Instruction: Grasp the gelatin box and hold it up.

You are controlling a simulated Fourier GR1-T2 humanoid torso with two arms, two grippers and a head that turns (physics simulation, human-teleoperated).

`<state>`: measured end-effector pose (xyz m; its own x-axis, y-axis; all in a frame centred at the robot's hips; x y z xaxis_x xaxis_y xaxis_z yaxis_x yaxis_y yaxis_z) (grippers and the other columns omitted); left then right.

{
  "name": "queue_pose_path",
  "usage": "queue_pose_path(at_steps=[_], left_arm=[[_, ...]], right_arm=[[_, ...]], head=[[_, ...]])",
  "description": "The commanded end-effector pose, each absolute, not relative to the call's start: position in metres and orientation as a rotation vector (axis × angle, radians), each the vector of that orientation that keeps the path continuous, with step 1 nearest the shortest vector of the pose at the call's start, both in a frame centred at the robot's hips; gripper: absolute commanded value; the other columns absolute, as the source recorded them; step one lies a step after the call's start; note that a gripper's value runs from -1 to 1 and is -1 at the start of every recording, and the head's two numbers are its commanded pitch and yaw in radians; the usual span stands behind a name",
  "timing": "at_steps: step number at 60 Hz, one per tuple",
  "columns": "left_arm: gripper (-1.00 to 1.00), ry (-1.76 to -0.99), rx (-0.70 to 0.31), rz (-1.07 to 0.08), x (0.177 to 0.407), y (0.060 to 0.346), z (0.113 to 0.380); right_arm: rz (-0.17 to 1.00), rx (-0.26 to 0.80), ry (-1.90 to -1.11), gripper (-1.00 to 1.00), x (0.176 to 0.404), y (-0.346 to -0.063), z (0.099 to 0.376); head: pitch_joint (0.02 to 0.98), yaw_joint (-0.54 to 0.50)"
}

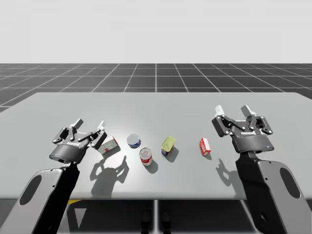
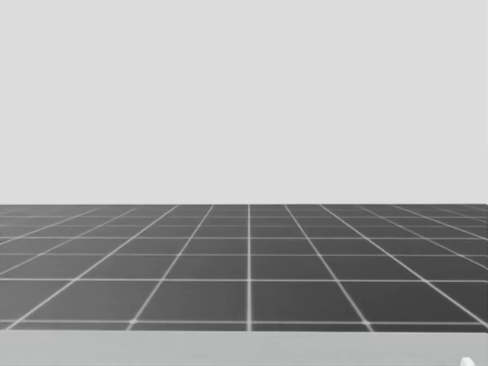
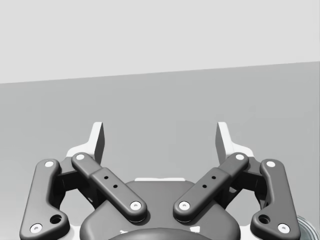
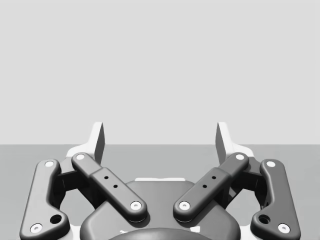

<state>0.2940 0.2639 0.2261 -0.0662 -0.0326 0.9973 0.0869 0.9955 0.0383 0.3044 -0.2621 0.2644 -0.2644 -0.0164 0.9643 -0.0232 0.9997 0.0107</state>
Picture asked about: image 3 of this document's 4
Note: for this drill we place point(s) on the round can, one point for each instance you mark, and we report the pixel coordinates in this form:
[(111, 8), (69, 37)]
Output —
[(309, 230)]

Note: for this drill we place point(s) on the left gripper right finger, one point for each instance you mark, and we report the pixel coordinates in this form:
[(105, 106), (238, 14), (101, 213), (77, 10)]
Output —
[(276, 190)]

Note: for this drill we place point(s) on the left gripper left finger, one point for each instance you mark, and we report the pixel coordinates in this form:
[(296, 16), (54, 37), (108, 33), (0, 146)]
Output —
[(45, 190)]

